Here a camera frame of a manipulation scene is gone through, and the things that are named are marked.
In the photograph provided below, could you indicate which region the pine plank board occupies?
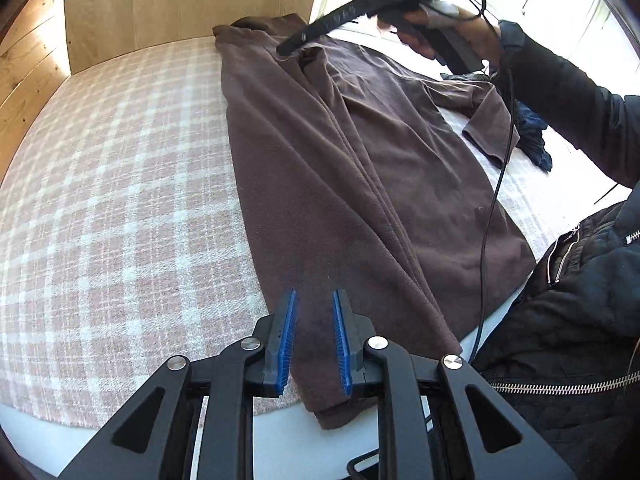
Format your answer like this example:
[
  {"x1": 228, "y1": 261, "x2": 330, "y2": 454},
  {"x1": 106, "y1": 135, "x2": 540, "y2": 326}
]
[{"x1": 0, "y1": 0, "x2": 72, "y2": 186}]

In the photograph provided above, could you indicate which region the person's black jacket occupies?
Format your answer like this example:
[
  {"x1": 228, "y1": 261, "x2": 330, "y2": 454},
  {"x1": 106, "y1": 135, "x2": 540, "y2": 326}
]
[{"x1": 470, "y1": 200, "x2": 640, "y2": 480}]

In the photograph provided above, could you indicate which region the person's right hand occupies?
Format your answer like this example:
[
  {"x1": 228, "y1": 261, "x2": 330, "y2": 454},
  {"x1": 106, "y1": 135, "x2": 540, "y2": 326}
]
[{"x1": 378, "y1": 6, "x2": 503, "y2": 69}]

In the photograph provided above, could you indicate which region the pink plaid blanket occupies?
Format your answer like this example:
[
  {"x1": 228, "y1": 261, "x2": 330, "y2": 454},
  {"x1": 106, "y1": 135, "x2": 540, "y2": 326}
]
[{"x1": 0, "y1": 35, "x2": 576, "y2": 431}]

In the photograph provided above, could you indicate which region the black cable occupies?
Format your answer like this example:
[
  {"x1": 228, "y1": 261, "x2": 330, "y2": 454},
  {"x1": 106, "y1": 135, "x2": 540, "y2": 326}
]
[
  {"x1": 346, "y1": 451, "x2": 382, "y2": 480},
  {"x1": 406, "y1": 0, "x2": 518, "y2": 363}
]

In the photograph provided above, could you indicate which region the brown fleece garment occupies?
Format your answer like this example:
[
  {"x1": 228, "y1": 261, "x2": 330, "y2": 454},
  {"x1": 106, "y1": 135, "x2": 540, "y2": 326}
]
[{"x1": 212, "y1": 15, "x2": 538, "y2": 432}]

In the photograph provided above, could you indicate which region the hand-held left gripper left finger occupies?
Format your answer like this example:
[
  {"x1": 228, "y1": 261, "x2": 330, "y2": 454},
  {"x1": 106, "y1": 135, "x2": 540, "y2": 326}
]
[{"x1": 57, "y1": 287, "x2": 299, "y2": 480}]

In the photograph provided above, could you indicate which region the navy garment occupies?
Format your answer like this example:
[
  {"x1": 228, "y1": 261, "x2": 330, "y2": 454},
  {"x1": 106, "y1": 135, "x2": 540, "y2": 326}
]
[{"x1": 514, "y1": 101, "x2": 554, "y2": 176}]

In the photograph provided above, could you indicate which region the oak veneer board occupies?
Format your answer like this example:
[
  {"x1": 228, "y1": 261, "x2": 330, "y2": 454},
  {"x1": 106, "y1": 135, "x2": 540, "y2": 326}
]
[{"x1": 65, "y1": 0, "x2": 327, "y2": 74}]

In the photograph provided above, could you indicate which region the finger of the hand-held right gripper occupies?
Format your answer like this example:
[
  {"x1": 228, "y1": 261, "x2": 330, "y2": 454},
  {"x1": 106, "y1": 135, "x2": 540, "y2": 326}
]
[{"x1": 276, "y1": 0, "x2": 383, "y2": 57}]

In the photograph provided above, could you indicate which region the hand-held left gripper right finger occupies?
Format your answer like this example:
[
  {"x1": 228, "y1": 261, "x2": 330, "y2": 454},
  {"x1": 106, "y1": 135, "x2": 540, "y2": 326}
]
[{"x1": 332, "y1": 287, "x2": 578, "y2": 480}]

